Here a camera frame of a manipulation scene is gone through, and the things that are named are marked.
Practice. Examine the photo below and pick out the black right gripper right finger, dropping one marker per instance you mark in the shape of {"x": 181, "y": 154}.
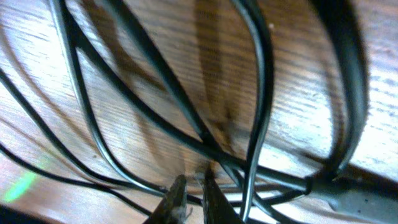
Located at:
{"x": 216, "y": 208}

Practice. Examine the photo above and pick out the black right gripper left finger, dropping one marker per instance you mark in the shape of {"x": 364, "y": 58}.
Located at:
{"x": 173, "y": 207}

